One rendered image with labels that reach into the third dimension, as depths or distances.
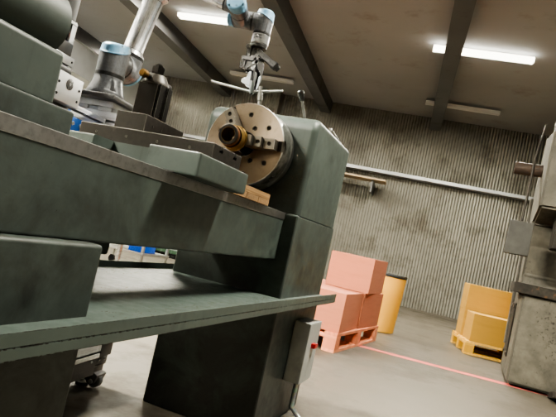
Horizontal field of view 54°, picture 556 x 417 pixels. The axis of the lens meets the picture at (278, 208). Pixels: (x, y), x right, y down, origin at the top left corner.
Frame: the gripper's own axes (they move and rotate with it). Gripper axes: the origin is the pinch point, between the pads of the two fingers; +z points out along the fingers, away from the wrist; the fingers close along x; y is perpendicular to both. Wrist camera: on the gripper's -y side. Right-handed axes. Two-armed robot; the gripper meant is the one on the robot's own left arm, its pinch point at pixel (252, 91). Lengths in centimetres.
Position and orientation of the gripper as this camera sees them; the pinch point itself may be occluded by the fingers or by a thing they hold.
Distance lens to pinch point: 238.0
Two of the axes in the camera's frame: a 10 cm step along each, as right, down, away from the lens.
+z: -2.2, 9.7, -0.5
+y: -9.2, -1.9, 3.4
